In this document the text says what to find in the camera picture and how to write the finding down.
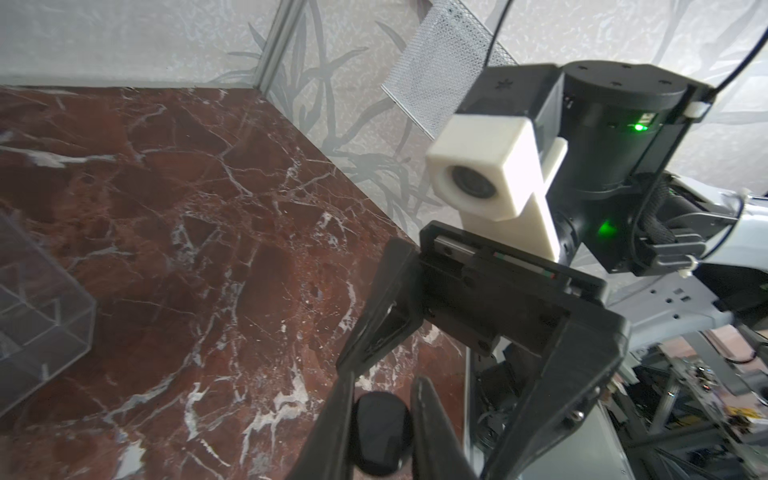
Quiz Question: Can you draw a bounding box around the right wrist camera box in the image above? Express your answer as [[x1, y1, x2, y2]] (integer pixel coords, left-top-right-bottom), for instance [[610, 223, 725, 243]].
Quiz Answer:
[[426, 114, 568, 262]]

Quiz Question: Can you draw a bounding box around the clear acrylic lipstick organizer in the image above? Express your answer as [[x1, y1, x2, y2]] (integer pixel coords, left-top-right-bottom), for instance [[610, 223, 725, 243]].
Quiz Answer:
[[1, 215, 96, 414]]

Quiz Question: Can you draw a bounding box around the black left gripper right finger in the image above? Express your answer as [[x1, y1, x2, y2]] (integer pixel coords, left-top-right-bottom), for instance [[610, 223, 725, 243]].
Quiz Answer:
[[410, 377, 477, 480]]

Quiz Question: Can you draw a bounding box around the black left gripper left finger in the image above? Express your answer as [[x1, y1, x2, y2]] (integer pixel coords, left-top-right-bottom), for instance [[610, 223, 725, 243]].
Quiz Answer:
[[286, 373, 355, 480]]

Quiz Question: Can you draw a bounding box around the white wire mesh basket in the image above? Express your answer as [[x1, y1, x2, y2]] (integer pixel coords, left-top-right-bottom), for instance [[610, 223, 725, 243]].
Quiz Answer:
[[382, 1, 492, 139]]

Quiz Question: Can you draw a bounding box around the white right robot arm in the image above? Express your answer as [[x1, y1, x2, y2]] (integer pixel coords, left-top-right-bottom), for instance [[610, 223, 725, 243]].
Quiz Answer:
[[336, 61, 767, 479]]

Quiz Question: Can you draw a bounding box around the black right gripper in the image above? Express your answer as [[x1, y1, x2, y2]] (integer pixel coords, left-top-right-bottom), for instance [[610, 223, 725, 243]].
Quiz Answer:
[[336, 221, 631, 479]]

